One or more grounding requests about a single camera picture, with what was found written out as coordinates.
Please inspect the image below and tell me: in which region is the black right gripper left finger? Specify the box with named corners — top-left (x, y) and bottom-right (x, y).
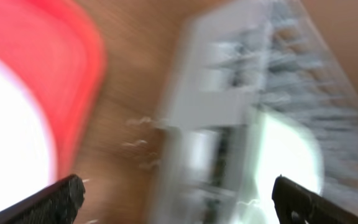
top-left (0, 174), bottom-right (86, 224)

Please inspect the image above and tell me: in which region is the light blue plate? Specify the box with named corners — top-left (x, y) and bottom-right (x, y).
top-left (0, 60), bottom-right (57, 211)

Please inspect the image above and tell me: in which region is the grey dishwasher rack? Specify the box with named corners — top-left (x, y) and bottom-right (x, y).
top-left (148, 1), bottom-right (358, 223)

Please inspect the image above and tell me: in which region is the red plastic tray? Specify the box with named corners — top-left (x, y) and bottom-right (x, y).
top-left (0, 0), bottom-right (105, 177)

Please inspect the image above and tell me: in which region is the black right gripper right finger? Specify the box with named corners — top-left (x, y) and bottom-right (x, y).
top-left (272, 175), bottom-right (358, 224)

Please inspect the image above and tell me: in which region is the green bowl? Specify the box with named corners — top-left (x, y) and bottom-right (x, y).
top-left (231, 108), bottom-right (324, 224)

